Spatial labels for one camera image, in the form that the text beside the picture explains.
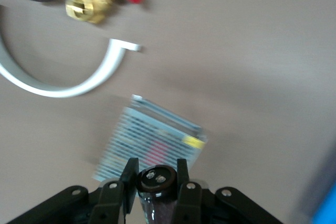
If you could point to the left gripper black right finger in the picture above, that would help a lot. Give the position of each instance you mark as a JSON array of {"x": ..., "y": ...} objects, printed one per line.
[{"x": 190, "y": 203}]

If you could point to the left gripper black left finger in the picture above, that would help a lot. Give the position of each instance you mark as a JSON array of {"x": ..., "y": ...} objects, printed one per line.
[{"x": 110, "y": 203}]

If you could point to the blue plastic tray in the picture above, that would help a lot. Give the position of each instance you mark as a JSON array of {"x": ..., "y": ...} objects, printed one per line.
[{"x": 328, "y": 208}]

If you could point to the metal mesh power supply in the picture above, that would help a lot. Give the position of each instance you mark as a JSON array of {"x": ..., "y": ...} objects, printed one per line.
[{"x": 157, "y": 134}]

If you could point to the white arched pipe clamp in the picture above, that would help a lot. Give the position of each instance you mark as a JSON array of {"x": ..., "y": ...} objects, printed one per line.
[{"x": 110, "y": 61}]

